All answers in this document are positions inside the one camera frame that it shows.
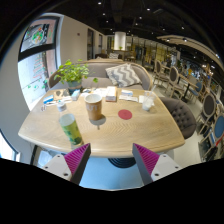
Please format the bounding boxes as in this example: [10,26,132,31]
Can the colourful food poster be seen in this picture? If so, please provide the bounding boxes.
[20,19,59,54]

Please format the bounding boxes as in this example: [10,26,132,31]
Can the white and blue packet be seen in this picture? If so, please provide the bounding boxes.
[120,89,134,98]

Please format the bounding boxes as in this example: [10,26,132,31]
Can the tan lettered mug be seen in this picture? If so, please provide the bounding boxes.
[83,93,104,121]

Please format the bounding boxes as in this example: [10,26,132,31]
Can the grey upholstered sofa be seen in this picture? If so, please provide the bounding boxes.
[48,59,152,91]

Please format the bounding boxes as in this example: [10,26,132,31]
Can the clear plastic cup with straw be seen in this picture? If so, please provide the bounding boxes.
[141,84,157,112]

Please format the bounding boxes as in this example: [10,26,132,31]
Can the grey tufted armchair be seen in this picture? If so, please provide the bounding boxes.
[159,96,198,140]

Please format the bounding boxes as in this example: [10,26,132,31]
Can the white tissue box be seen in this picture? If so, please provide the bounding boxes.
[105,85,118,102]

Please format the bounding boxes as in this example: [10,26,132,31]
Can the group of dining chairs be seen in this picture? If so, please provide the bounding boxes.
[153,59,224,163]

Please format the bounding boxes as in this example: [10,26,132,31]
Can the white leaflet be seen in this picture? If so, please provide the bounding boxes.
[118,94,139,103]

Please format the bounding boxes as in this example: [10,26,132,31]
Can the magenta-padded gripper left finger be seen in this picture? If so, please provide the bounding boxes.
[43,143,92,186]

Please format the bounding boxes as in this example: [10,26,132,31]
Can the light blue small box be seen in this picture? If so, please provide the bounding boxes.
[70,89,82,101]

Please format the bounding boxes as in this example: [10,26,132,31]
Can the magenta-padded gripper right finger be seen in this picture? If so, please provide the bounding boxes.
[131,143,183,186]

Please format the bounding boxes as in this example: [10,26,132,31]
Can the grey chevron pillow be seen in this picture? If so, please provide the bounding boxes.
[105,63,143,88]

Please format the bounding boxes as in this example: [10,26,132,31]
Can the ceiling spot lights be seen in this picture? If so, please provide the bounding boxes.
[96,0,223,69]

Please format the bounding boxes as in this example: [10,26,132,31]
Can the green potted plant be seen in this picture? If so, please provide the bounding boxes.
[53,59,99,93]

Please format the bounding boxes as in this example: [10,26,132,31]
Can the flat round red coaster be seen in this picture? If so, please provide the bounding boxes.
[117,109,133,121]

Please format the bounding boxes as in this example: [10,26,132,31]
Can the clear green-labelled drink bottle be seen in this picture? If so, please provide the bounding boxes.
[56,100,84,147]

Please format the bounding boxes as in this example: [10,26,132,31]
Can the brown cardboard stand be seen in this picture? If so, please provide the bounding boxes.
[53,88,71,101]

